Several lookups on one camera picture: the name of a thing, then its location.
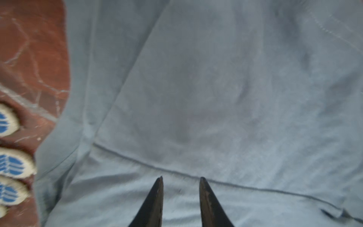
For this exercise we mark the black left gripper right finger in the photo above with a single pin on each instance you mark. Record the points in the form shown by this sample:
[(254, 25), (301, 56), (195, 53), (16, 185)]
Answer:
[(212, 213)]

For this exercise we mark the blue dotted work glove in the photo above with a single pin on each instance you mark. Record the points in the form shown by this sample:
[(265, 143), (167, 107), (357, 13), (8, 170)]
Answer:
[(15, 165)]

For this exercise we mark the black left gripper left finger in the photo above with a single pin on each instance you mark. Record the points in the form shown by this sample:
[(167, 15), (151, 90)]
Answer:
[(151, 211)]

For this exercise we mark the grey t-shirt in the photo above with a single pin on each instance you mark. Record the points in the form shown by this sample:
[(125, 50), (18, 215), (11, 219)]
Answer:
[(262, 99)]

